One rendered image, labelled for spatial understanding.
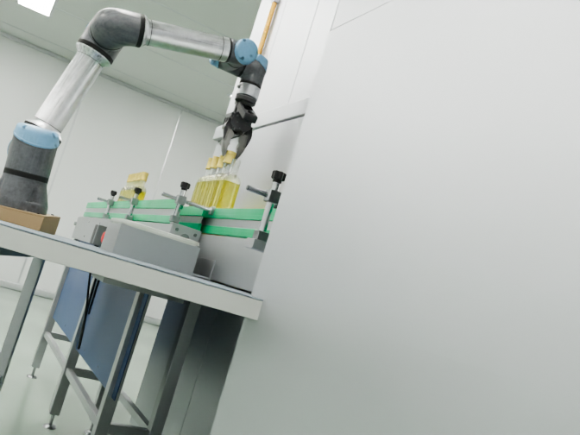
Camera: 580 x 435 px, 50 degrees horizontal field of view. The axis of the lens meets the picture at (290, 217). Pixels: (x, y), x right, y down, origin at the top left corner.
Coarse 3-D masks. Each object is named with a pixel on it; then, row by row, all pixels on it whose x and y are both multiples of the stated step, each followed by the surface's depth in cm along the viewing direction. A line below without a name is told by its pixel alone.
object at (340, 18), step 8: (344, 0) 111; (352, 0) 108; (360, 0) 105; (368, 0) 103; (376, 0) 100; (384, 0) 98; (392, 0) 96; (344, 8) 110; (352, 8) 107; (360, 8) 104; (368, 8) 102; (376, 8) 99; (336, 16) 112; (344, 16) 109; (352, 16) 106; (336, 24) 111
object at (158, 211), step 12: (96, 204) 321; (120, 204) 268; (144, 204) 230; (156, 204) 215; (168, 204) 202; (84, 216) 342; (96, 216) 310; (120, 216) 260; (144, 216) 225; (156, 216) 210; (168, 216) 198
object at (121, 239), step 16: (112, 224) 169; (112, 240) 163; (128, 240) 160; (144, 240) 162; (160, 240) 164; (128, 256) 160; (144, 256) 162; (160, 256) 164; (176, 256) 166; (192, 256) 168; (192, 272) 168; (208, 272) 173
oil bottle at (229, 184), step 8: (224, 176) 198; (232, 176) 198; (224, 184) 197; (232, 184) 198; (216, 192) 200; (224, 192) 197; (232, 192) 198; (216, 200) 197; (224, 200) 197; (232, 200) 198; (224, 208) 197; (232, 208) 198
